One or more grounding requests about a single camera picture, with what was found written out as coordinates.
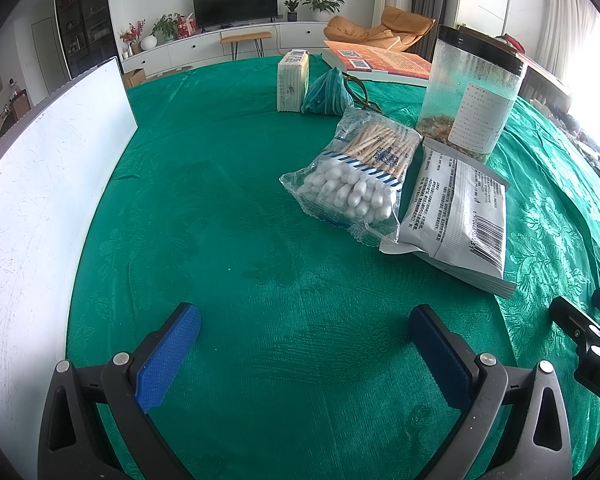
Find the white board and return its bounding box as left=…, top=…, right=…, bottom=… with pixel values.
left=0, top=56, right=140, bottom=431

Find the dark display cabinet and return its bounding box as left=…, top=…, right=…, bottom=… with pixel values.
left=54, top=0, right=118, bottom=78

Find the red cloth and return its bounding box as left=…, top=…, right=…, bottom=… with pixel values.
left=495, top=34, right=526, bottom=53

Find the orange lounge chair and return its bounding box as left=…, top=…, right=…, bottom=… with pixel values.
left=324, top=6, right=437, bottom=53

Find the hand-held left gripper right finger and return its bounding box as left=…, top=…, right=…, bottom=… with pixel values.
left=408, top=304, right=573, bottom=480

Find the wooden side shelf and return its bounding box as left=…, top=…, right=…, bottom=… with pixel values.
left=0, top=87, right=33, bottom=136

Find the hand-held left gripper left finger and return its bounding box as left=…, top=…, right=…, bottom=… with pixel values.
left=38, top=302, right=202, bottom=480

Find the sheer white curtain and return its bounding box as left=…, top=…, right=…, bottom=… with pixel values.
left=530, top=0, right=596, bottom=76

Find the cluttered pile by window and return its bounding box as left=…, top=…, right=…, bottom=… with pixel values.
left=555, top=105, right=600, bottom=186

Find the clear jar with black lid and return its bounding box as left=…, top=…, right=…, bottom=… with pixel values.
left=416, top=25, right=526, bottom=163

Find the teal pouch with cord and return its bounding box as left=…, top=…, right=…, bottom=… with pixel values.
left=300, top=66, right=381, bottom=115

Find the red flower bunch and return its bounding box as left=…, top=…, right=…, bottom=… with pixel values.
left=118, top=20, right=147, bottom=45

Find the black television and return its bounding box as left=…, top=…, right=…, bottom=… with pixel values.
left=192, top=0, right=279, bottom=29

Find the bag of cotton swabs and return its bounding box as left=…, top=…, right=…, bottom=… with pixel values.
left=279, top=105, right=424, bottom=247

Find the wooden bench with metal legs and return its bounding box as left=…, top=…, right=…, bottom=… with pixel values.
left=220, top=31, right=272, bottom=61

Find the white television cabinet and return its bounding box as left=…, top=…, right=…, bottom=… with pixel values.
left=120, top=20, right=331, bottom=78

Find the orange book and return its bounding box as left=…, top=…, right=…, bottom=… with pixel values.
left=322, top=40, right=433, bottom=86

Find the green patterned tablecloth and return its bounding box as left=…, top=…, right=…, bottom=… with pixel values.
left=65, top=55, right=600, bottom=480

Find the large potted green plant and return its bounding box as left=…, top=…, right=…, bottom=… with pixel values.
left=301, top=0, right=345, bottom=22

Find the cardboard box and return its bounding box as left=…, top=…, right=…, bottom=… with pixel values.
left=122, top=67, right=148, bottom=91

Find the small tissue pack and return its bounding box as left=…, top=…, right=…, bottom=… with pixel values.
left=276, top=49, right=311, bottom=112

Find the grey snack packet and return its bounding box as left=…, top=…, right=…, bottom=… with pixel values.
left=379, top=139, right=518, bottom=301

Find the bushy green plant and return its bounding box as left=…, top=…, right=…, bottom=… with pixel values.
left=151, top=13, right=181, bottom=42

